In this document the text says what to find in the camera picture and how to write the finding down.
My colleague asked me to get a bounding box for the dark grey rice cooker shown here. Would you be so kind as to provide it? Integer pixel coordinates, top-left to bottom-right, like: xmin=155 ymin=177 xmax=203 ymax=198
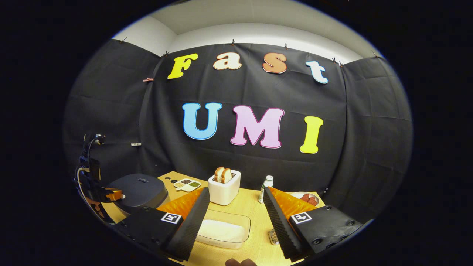
xmin=105 ymin=174 xmax=170 ymax=216

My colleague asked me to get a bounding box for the clear plastic container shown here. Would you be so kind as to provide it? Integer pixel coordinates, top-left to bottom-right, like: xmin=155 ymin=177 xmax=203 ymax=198
xmin=196 ymin=209 xmax=251 ymax=249

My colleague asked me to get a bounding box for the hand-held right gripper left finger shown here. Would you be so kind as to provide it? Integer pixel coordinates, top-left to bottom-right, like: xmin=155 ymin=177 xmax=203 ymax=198
xmin=118 ymin=187 xmax=210 ymax=262

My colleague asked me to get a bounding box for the white round plate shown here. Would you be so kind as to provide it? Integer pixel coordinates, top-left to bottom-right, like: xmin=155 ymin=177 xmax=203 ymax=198
xmin=290 ymin=192 xmax=320 ymax=207

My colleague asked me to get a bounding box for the white drink bottle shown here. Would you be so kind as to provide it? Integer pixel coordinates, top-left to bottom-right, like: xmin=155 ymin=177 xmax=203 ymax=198
xmin=258 ymin=175 xmax=274 ymax=204

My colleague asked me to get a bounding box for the black backdrop cloth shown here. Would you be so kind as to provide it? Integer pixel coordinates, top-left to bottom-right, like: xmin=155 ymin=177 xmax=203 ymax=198
xmin=63 ymin=39 xmax=413 ymax=224

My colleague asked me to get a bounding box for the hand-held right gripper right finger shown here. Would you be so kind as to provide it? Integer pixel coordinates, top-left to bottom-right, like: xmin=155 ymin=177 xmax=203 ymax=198
xmin=263 ymin=187 xmax=364 ymax=263

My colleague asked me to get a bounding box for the white toaster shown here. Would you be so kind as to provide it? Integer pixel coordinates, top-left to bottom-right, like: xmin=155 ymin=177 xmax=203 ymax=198
xmin=208 ymin=169 xmax=241 ymax=206

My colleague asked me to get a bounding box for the white divided bean dish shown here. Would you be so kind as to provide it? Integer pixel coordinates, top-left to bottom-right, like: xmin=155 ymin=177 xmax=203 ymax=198
xmin=174 ymin=179 xmax=202 ymax=192

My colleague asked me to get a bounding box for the white rice heap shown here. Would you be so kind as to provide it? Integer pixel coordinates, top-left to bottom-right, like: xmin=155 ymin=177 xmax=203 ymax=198
xmin=198 ymin=220 xmax=247 ymax=242

